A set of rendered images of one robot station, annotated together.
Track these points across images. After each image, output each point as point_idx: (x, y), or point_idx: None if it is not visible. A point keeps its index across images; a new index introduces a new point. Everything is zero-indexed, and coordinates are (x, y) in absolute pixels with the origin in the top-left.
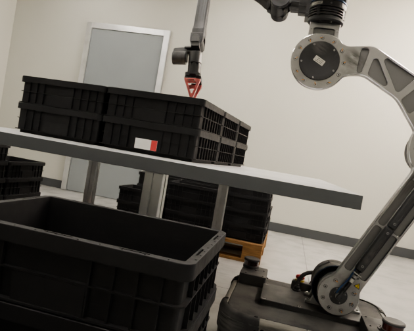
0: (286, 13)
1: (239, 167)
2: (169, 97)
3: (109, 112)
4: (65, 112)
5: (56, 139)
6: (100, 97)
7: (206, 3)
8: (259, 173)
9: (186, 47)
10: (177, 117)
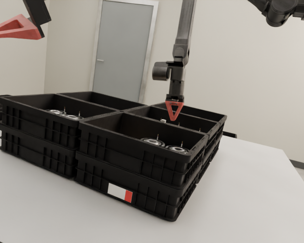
0: (287, 18)
1: (215, 157)
2: (146, 146)
3: (81, 149)
4: (39, 142)
5: (20, 191)
6: (71, 131)
7: (191, 6)
8: (249, 232)
9: (168, 62)
10: (155, 169)
